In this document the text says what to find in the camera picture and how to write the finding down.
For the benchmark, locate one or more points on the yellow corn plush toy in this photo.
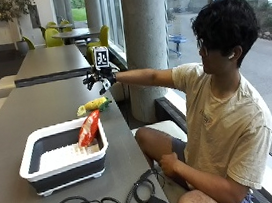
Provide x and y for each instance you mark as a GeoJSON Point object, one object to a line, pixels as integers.
{"type": "Point", "coordinates": [94, 104]}

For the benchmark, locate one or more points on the green chair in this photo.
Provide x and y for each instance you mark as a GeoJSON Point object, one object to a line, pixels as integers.
{"type": "Point", "coordinates": [90, 55]}
{"type": "Point", "coordinates": [29, 43]}
{"type": "Point", "coordinates": [52, 38]}
{"type": "Point", "coordinates": [103, 36]}

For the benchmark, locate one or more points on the white marker cube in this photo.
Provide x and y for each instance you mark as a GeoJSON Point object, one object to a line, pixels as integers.
{"type": "Point", "coordinates": [101, 57]}

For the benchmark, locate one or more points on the white bench seat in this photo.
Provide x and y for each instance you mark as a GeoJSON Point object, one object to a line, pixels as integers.
{"type": "Point", "coordinates": [166, 129]}

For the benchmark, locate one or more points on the long grey table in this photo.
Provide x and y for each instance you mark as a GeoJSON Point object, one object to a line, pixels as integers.
{"type": "Point", "coordinates": [50, 62]}

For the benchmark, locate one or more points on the red snack bag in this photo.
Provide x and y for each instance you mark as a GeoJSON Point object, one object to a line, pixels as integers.
{"type": "Point", "coordinates": [88, 129]}

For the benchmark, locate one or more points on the round grey table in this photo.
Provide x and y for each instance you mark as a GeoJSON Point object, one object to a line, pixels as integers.
{"type": "Point", "coordinates": [78, 32]}

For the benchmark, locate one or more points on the concrete pillar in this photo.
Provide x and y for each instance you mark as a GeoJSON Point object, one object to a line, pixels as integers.
{"type": "Point", "coordinates": [147, 46]}

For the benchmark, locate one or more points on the the person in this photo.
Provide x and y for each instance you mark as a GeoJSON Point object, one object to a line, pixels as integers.
{"type": "Point", "coordinates": [225, 120]}

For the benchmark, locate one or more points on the white and grey wash tub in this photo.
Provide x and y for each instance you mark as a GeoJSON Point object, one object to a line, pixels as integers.
{"type": "Point", "coordinates": [62, 158]}

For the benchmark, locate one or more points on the blue outdoor table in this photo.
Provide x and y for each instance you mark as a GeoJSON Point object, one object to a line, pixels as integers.
{"type": "Point", "coordinates": [177, 40]}

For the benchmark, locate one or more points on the potted plant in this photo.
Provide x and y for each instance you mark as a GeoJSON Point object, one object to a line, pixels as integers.
{"type": "Point", "coordinates": [13, 10]}

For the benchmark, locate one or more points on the glasses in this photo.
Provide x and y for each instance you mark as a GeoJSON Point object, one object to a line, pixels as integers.
{"type": "Point", "coordinates": [200, 44]}

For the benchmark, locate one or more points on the white earbud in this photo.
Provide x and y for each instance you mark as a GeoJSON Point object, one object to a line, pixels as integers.
{"type": "Point", "coordinates": [231, 56]}

